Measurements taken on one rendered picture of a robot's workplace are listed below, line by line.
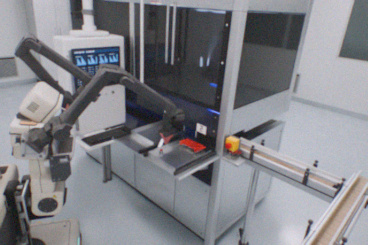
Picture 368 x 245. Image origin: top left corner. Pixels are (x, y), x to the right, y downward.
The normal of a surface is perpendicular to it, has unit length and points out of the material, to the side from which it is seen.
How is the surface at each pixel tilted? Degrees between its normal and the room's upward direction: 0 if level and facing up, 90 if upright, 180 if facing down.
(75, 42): 90
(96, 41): 90
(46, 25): 90
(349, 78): 90
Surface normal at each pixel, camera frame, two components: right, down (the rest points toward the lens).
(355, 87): -0.69, 0.25
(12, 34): 0.72, 0.31
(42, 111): 0.30, 0.39
